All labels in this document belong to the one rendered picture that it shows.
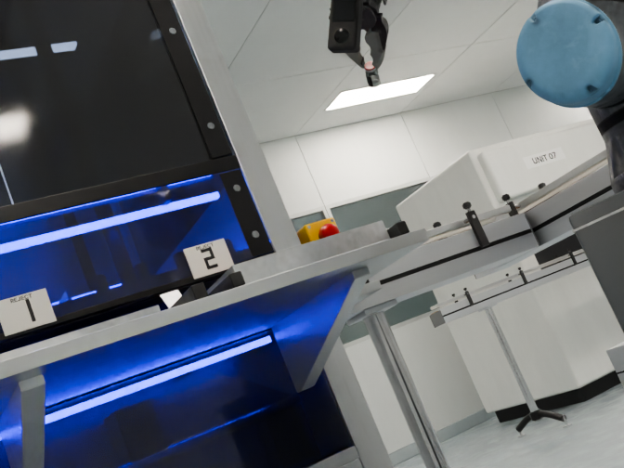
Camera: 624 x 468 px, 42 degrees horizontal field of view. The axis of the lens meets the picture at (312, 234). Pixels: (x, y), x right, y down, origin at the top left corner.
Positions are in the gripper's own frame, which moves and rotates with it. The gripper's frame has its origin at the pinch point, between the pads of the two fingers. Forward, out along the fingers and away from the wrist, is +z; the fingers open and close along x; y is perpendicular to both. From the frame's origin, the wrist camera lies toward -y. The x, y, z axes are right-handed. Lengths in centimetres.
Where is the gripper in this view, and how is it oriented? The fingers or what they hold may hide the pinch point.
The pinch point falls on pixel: (368, 64)
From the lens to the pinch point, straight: 142.2
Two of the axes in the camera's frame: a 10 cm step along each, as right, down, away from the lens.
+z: 2.5, 5.7, 7.8
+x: -9.3, -0.9, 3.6
